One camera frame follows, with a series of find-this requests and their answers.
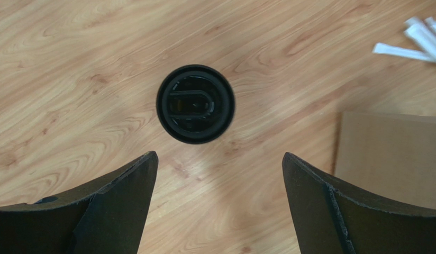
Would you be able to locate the black plastic cup lid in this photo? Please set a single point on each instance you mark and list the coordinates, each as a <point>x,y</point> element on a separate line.
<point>195,104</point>

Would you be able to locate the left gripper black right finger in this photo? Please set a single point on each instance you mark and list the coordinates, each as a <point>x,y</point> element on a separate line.
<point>334,216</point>

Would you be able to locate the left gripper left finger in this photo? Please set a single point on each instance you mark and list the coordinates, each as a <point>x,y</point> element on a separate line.
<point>104,215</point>

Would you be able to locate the brown paper bag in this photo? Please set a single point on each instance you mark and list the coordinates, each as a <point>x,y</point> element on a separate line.
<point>391,155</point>

